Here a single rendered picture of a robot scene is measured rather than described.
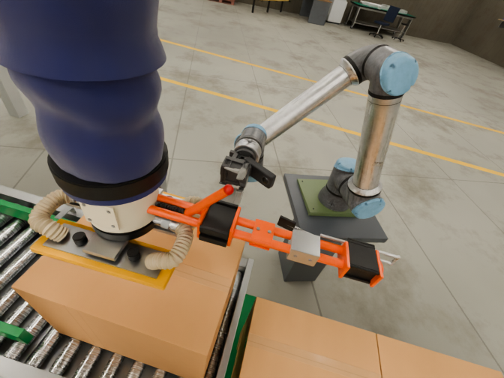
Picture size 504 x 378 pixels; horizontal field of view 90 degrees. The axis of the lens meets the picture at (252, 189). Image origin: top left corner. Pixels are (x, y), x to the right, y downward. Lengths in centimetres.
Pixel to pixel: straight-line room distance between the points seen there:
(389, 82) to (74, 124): 84
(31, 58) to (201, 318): 71
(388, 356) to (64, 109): 147
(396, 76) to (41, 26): 86
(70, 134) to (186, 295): 58
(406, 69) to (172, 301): 101
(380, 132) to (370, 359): 99
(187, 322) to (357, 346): 86
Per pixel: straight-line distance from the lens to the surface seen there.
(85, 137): 49
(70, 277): 99
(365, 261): 66
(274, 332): 131
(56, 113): 49
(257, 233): 61
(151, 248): 72
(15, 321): 147
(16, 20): 43
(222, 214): 63
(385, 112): 103
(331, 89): 105
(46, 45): 43
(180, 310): 87
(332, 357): 138
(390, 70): 95
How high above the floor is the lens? 176
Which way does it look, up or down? 43 degrees down
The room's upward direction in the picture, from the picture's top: 14 degrees clockwise
